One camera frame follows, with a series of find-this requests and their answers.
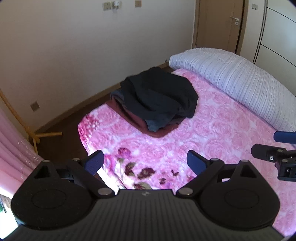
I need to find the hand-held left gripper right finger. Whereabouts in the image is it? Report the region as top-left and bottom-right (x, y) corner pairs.
(176, 150), (257, 197)

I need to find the maroon folded garment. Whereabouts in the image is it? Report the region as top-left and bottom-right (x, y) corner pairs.
(105, 100), (179, 139)

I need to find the white wardrobe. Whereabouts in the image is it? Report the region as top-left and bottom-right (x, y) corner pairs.
(239, 0), (296, 95)

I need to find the blue-grey garment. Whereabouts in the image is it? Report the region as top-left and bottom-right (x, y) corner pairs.
(110, 89), (185, 132)

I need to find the pink floral blanket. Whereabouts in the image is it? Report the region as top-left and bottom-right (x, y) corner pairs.
(78, 68), (296, 237)

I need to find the wooden coat rack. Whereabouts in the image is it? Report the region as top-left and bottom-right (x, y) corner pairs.
(0, 89), (63, 153)

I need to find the brown wooden door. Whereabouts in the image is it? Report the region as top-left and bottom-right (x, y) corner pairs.
(195, 0), (245, 55)

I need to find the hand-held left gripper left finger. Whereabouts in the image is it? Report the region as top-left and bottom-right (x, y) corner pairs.
(35, 150), (115, 197)

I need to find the pink curtain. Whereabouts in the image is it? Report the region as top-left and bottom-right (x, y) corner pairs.
(0, 97), (45, 200)

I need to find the black zip jacket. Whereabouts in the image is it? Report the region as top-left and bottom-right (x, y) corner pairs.
(120, 67), (199, 122)

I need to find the white striped pillow roll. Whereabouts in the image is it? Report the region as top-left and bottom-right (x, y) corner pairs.
(169, 47), (296, 132)

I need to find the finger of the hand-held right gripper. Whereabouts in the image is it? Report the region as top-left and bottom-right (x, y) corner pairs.
(273, 131), (296, 143)
(251, 144), (296, 162)

